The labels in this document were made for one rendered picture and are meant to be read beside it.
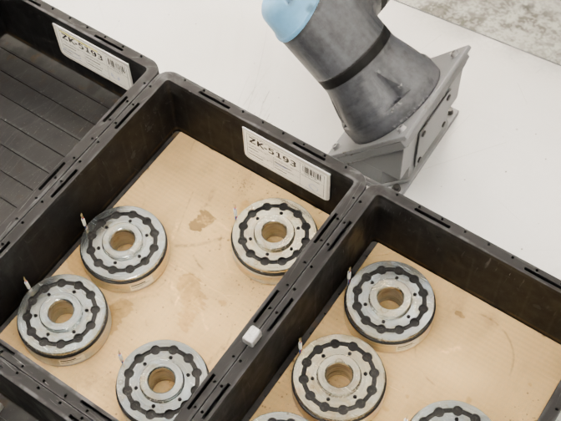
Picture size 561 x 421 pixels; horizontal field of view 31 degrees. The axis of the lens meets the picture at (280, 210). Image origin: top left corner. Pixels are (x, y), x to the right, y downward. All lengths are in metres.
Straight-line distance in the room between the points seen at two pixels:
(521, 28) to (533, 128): 1.09
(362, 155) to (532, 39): 1.25
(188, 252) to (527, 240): 0.47
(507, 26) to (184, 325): 1.58
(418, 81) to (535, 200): 0.25
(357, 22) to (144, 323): 0.46
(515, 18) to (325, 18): 1.35
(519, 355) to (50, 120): 0.66
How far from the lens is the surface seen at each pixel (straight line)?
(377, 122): 1.34
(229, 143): 1.28
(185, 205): 1.28
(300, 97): 1.53
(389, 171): 1.39
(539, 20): 2.62
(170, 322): 1.20
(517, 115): 1.54
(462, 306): 1.21
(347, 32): 1.32
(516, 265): 1.13
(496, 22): 2.60
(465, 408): 1.13
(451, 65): 1.39
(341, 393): 1.12
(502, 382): 1.18
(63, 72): 1.43
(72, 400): 1.07
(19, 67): 1.45
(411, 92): 1.34
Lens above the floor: 1.91
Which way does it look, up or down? 58 degrees down
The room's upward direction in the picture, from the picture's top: 3 degrees counter-clockwise
